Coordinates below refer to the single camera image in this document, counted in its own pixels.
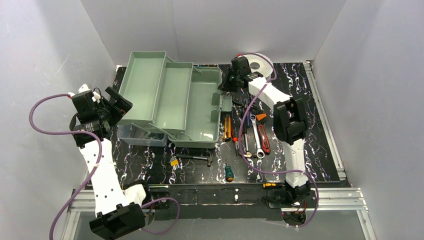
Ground green plastic tool box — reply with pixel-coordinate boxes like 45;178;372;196
117;51;232;149

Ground red needle nose pliers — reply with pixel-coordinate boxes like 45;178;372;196
231;129;240;156

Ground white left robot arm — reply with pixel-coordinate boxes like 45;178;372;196
69;84;148;240

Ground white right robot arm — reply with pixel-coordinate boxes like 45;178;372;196
218;54;311;205

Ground white filament spool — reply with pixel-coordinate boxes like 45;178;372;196
244;53;274;80

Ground orange utility knife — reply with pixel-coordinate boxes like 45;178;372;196
222;114;233;142

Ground orange black hex key holder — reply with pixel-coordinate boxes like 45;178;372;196
253;109;267;124

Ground small black hammer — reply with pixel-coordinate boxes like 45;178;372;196
175;153;212;167

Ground red black utility knife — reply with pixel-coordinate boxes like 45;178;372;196
257;124;271;155

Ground silver combination wrench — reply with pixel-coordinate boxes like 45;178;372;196
249;114;265;159

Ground yellow hex key set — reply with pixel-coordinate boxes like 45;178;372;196
169;158;181;171

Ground yellow black screwdriver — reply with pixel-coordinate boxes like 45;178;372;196
262;182;284;190

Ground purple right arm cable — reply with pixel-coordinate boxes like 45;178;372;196
237;52;320;229

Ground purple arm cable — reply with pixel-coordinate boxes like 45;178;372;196
237;52;320;229
29;94;181;240

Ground blue handled screwdriver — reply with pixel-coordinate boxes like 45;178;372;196
244;101;251;128

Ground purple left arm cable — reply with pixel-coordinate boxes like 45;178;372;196
29;94;181;240

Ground green handled screwdriver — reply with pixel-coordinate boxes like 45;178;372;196
225;161;234;182

